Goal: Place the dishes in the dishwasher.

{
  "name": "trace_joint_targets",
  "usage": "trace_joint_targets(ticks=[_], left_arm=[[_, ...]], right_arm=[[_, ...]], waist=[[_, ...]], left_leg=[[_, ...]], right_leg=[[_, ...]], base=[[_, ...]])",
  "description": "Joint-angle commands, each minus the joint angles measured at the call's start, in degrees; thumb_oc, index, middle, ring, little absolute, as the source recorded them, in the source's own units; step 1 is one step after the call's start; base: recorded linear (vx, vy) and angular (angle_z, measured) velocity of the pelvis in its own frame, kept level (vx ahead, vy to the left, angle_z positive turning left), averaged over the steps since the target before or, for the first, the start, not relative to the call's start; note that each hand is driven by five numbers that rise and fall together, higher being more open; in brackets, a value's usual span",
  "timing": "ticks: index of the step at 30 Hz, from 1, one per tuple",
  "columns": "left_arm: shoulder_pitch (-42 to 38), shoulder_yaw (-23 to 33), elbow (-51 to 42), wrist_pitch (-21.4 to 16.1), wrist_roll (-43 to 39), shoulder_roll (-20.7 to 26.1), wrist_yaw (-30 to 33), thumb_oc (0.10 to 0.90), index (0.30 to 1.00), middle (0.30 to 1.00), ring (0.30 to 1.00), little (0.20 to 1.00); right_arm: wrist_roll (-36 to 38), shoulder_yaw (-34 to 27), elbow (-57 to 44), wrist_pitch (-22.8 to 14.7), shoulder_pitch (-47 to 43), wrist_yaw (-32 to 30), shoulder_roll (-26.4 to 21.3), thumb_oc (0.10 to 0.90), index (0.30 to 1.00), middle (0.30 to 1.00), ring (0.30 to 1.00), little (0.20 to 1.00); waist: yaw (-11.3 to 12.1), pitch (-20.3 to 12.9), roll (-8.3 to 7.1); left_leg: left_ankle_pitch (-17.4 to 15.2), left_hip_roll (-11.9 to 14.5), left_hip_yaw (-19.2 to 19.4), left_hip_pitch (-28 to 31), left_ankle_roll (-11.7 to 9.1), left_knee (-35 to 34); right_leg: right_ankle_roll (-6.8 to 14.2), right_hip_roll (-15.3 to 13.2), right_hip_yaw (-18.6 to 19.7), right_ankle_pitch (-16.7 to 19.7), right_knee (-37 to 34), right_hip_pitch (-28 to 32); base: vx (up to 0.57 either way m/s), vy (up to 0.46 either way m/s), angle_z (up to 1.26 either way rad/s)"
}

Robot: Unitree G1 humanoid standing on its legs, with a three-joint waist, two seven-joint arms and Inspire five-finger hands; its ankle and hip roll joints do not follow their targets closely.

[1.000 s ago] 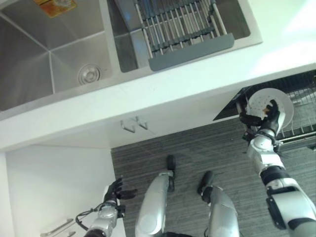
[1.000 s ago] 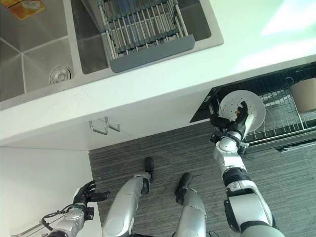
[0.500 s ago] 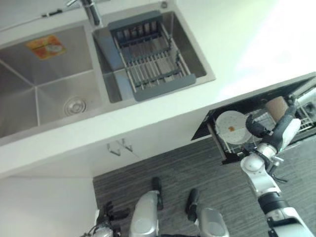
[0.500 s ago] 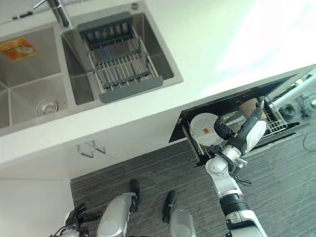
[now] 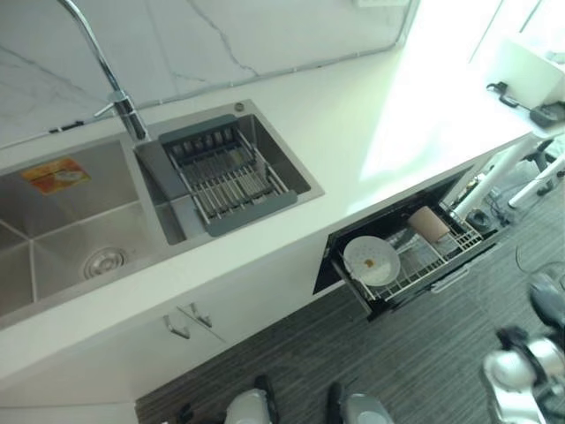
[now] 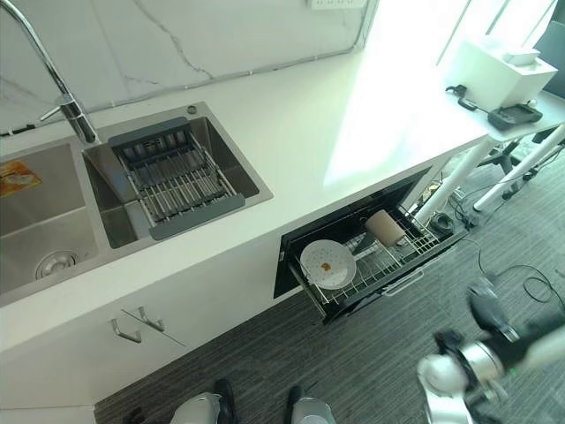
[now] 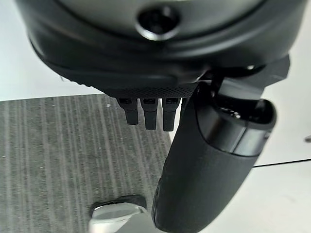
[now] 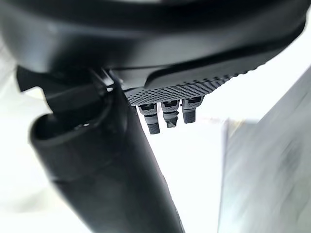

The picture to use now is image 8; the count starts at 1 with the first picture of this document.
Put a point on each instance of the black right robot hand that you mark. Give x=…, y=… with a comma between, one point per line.
x=102, y=150

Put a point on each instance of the grey cabinet panel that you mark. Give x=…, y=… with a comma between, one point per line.
x=267, y=157

